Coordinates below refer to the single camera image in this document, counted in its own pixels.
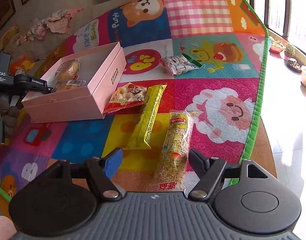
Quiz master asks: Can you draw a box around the dark window frame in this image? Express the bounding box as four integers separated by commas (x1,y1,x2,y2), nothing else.
264,0,306,63

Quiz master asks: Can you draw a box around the red plant pot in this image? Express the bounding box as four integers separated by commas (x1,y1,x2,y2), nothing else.
269,39,285,54

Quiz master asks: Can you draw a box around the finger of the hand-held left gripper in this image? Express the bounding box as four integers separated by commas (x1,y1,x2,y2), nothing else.
14,74,55,95

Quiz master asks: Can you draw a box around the dark plant pot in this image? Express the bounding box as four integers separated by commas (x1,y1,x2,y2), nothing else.
287,59,303,73

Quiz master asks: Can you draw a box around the orange plush toy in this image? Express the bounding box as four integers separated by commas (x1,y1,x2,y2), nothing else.
10,56,36,75

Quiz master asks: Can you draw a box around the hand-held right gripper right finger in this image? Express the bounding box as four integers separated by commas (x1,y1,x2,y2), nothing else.
188,149,271,201

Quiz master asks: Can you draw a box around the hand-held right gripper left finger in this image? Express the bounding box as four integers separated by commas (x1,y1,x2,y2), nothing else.
47,148,123,201

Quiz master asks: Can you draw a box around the bread packet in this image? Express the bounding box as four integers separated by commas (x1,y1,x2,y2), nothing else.
52,79,87,93
54,59,82,80

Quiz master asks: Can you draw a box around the pink clothing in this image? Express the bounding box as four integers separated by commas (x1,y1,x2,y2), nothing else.
0,216,17,240

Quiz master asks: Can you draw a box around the yellow snack bar packet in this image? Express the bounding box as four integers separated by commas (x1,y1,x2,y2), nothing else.
123,84,168,150

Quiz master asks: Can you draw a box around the puffed rice bar packet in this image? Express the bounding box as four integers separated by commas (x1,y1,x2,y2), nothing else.
154,109,199,193

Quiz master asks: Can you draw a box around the pile of pink clothes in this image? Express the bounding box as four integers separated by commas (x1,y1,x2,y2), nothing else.
17,8,85,46

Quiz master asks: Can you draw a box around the colourful cartoon play mat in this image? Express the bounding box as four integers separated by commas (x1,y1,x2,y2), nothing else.
0,0,269,203

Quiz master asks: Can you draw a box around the pink cardboard box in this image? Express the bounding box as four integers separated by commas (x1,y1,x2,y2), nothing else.
21,42,127,124

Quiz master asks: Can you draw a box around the person's left hand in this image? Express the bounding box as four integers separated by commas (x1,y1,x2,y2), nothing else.
0,96,21,137

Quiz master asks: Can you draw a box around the potted green plant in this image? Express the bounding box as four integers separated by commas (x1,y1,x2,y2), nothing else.
283,42,296,59

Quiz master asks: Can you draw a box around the clear packet of white candy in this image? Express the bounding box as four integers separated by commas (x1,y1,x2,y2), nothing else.
160,54,203,76

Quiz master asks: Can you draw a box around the red snack packet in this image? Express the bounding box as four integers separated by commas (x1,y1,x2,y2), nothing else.
103,82,148,115

